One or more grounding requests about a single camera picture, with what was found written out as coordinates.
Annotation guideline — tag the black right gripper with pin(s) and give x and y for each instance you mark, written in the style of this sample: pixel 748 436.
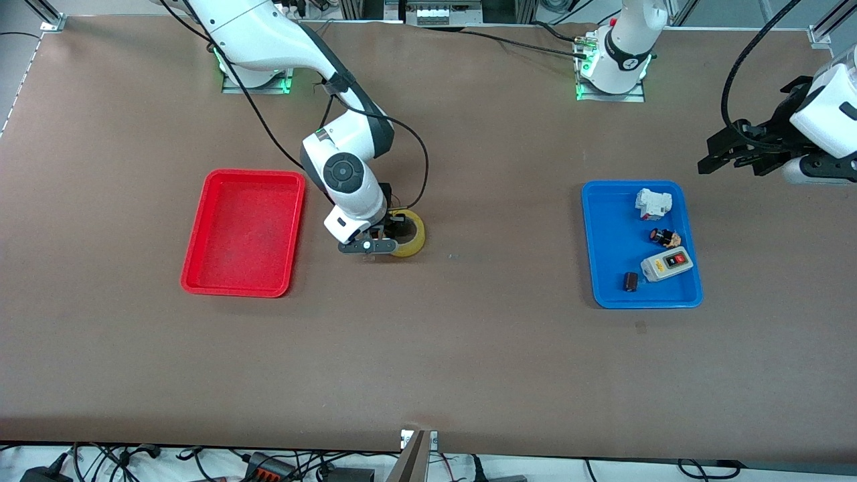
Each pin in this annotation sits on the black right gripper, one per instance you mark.
pixel 386 201

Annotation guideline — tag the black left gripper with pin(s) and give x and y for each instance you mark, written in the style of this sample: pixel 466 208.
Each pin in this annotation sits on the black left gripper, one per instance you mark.
pixel 778 130

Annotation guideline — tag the yellow clear tape roll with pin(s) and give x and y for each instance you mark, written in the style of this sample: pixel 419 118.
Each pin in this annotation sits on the yellow clear tape roll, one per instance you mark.
pixel 416 241

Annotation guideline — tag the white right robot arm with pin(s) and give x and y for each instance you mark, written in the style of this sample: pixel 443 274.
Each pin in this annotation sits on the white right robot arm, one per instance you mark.
pixel 254 33

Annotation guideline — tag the white circuit breaker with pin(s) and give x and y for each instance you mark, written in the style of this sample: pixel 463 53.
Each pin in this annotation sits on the white circuit breaker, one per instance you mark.
pixel 651 203

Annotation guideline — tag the black red push button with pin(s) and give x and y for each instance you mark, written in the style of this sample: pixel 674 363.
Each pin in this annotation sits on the black red push button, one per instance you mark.
pixel 665 239

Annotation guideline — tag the blue plastic tray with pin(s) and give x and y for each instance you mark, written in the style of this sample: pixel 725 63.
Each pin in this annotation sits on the blue plastic tray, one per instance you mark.
pixel 612 201

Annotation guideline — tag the small black block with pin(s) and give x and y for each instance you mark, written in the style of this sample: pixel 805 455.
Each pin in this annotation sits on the small black block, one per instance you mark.
pixel 631 282

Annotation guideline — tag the red plastic tray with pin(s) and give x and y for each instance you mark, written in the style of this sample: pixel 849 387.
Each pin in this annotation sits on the red plastic tray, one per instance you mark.
pixel 221 268

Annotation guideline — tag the black plug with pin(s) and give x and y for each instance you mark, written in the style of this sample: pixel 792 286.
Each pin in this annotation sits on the black plug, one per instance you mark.
pixel 499 477

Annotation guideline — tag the orange black power strip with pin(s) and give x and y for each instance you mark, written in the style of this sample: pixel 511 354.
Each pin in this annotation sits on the orange black power strip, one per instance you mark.
pixel 268 468

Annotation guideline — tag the black power adapter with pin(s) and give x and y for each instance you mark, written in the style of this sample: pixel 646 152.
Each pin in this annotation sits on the black power adapter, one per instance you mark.
pixel 43 474

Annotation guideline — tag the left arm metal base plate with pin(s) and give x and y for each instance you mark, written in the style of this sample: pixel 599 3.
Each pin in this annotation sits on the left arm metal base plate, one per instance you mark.
pixel 636 97

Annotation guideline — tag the grey switch box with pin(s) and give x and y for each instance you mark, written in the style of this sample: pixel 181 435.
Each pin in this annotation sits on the grey switch box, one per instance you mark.
pixel 666 264

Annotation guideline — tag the metal corner bracket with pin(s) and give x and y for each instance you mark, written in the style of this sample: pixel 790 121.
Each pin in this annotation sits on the metal corner bracket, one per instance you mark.
pixel 52 25
pixel 820 37

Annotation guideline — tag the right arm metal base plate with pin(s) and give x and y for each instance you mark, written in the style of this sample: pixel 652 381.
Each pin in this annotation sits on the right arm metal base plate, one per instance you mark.
pixel 234 89

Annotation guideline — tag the aluminium frame with white connectors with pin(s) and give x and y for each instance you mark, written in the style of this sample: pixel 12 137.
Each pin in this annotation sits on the aluminium frame with white connectors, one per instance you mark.
pixel 445 12

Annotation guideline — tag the aluminium profile bracket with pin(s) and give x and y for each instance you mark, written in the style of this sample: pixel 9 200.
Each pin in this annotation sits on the aluminium profile bracket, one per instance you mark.
pixel 414 458

